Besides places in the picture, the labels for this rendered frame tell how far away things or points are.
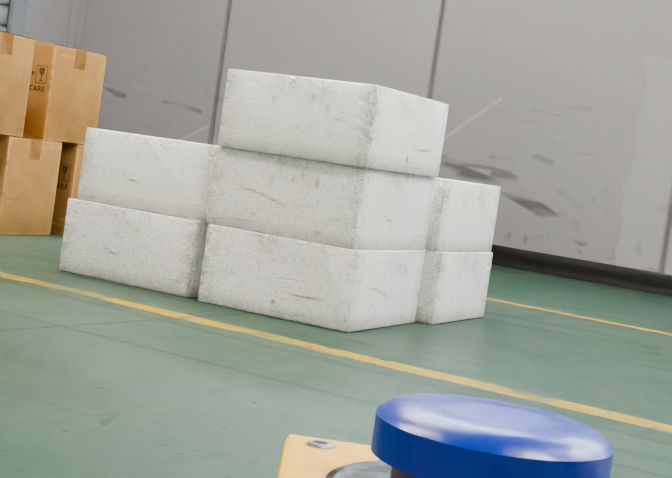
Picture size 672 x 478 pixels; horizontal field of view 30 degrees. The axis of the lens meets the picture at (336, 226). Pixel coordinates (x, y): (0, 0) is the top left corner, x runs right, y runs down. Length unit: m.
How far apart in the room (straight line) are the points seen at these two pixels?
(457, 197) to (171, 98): 3.70
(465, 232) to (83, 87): 1.47
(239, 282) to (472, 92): 3.14
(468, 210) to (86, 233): 0.97
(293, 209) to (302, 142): 0.15
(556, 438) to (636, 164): 5.36
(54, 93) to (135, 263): 1.14
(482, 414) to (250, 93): 2.66
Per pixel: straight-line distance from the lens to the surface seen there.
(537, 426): 0.21
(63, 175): 4.18
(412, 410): 0.21
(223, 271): 2.87
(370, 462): 0.23
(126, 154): 3.08
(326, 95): 2.77
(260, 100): 2.85
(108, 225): 3.08
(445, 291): 3.15
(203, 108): 6.57
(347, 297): 2.73
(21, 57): 3.90
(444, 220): 3.11
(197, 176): 2.96
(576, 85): 5.67
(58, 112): 4.07
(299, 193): 2.79
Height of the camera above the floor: 0.37
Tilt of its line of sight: 3 degrees down
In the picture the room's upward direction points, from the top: 8 degrees clockwise
